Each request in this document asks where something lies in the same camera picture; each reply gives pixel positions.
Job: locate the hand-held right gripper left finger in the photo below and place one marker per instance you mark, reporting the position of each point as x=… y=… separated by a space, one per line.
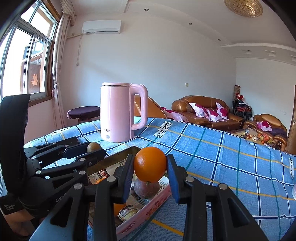
x=127 y=180

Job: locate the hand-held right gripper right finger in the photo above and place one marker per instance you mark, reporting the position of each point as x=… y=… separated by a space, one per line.
x=173 y=180

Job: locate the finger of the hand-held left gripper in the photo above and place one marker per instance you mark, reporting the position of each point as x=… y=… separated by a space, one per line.
x=92 y=156
x=71 y=150

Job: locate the purple round fruit with stem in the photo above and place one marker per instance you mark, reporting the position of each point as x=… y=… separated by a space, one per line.
x=146 y=190

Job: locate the small orange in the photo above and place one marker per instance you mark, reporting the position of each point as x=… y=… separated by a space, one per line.
x=150 y=164

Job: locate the large orange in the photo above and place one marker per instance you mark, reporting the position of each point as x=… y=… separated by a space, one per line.
x=119 y=208

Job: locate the chocolate cream cake piece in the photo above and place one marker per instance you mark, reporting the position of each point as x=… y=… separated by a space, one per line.
x=128 y=213

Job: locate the pink metal tin box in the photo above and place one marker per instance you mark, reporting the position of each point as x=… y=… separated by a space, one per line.
x=148 y=208

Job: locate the person's left forearm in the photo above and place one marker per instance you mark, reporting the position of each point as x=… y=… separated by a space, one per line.
x=16 y=217

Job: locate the stool with purple cover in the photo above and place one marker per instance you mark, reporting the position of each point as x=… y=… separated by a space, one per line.
x=83 y=112

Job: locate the pink electric kettle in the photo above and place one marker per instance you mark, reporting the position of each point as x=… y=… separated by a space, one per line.
x=115 y=111

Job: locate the blue plaid tablecloth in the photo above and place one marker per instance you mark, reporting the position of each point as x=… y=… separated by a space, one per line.
x=219 y=157

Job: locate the brown leather chaise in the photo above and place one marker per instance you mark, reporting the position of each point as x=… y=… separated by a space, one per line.
x=155 y=109

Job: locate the brown leather sofa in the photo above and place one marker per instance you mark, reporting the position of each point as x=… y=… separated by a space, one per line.
x=180 y=106

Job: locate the white pillow magenta flowers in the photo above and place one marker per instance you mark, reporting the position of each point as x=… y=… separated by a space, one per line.
x=215 y=115
x=264 y=125
x=222 y=110
x=198 y=109

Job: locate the pale curtain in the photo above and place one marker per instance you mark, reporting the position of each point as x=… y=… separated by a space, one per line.
x=61 y=69

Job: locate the window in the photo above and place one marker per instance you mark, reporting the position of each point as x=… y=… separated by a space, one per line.
x=27 y=58

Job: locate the coffee table with snacks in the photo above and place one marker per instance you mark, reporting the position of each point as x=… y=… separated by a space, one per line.
x=252 y=136

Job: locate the stacked black chairs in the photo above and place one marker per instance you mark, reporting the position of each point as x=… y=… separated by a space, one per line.
x=242 y=110

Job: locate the red plush toy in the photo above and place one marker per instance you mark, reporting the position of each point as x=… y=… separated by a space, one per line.
x=240 y=96

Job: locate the tall decorated vase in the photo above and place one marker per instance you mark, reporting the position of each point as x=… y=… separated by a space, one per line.
x=237 y=90

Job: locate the purple blanket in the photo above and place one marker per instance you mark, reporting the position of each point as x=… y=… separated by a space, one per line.
x=278 y=133

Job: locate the brown leather armchair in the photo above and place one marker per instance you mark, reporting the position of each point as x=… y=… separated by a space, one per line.
x=279 y=120

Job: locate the brown wooden door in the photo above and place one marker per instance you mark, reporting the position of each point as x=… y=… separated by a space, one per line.
x=292 y=120

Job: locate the golden ceiling lamp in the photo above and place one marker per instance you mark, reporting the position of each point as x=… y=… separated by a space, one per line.
x=242 y=7

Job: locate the white wall air conditioner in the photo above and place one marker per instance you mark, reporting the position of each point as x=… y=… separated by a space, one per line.
x=101 y=26

